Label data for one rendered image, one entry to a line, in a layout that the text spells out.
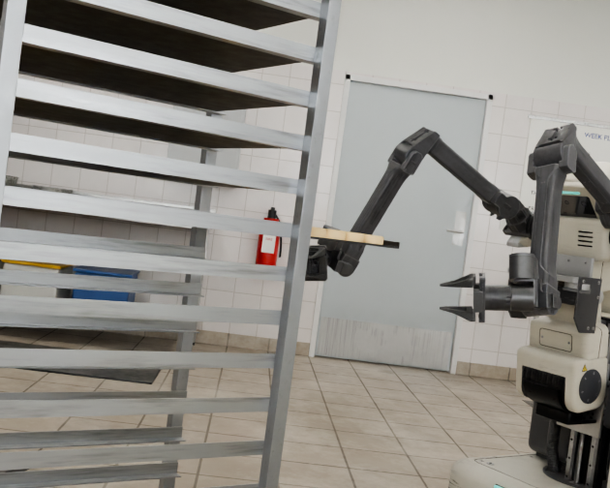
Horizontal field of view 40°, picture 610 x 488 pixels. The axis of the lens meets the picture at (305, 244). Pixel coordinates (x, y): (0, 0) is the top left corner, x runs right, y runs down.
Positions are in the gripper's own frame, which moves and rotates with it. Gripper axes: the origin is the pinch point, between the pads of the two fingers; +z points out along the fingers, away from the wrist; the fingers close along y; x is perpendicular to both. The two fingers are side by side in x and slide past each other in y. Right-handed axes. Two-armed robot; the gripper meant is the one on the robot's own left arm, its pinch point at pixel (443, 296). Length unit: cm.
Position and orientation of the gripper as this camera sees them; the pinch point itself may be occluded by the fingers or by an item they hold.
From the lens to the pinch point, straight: 190.6
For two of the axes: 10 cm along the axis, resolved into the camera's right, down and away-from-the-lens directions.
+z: -9.8, -0.1, 1.8
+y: 0.2, 9.9, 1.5
